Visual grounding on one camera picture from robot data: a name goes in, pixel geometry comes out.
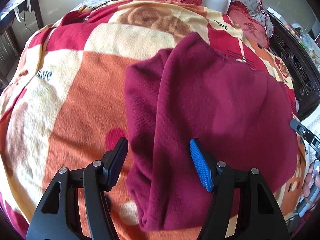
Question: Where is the maroon fleece garment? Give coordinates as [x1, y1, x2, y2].
[124, 33, 298, 231]

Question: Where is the person's right hand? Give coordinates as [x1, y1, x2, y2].
[300, 162, 320, 197]

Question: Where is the dark carved wooden headboard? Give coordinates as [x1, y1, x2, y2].
[269, 15, 319, 120]

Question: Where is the red orange cream blanket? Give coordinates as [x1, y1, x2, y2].
[1, 0, 306, 239]

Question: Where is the small red heart pillow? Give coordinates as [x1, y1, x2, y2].
[227, 1, 269, 48]

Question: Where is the white pillow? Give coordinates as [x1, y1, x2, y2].
[201, 0, 232, 14]

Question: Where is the dark wooden desk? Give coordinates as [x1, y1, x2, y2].
[1, 0, 44, 88]

